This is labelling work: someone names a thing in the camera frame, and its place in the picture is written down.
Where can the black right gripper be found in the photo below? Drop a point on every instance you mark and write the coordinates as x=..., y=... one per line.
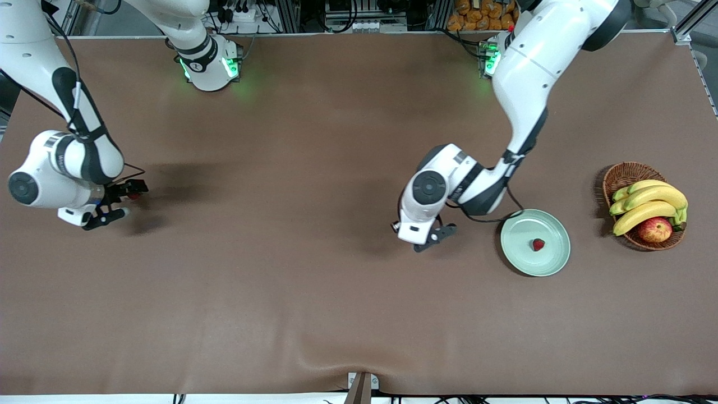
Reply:
x=116, y=192

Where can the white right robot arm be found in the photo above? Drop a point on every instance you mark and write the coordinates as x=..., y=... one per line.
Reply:
x=33, y=50

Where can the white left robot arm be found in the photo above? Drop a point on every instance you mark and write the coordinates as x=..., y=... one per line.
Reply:
x=533, y=62

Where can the pale green plate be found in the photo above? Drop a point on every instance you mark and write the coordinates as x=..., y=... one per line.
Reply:
x=552, y=249

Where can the brown table cloth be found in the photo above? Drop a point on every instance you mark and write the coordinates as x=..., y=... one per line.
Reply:
x=314, y=314

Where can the white terminal block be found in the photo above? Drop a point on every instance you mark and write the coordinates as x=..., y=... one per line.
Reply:
x=370, y=26

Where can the white power strip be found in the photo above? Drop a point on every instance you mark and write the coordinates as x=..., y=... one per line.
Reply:
x=241, y=15

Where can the green banana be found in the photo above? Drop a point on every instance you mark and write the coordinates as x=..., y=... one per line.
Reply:
x=620, y=194
x=617, y=207

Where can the orange fruit pile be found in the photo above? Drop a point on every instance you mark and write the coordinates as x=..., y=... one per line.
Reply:
x=477, y=17

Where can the brown wicker basket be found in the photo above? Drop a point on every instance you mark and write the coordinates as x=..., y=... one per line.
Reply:
x=625, y=175

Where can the long yellow banana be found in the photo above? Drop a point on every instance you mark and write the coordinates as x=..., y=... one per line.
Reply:
x=639, y=216

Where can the small yellow banana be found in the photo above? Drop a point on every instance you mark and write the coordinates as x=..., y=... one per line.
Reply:
x=648, y=184

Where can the red apple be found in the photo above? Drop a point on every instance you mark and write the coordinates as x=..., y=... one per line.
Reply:
x=655, y=230

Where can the large yellow banana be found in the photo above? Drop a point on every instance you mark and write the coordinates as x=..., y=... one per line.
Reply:
x=662, y=195

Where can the grey metal mounting bracket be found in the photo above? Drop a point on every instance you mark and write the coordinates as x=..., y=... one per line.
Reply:
x=359, y=390

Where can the aluminium frame post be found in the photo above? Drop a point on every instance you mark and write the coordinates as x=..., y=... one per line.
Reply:
x=693, y=19

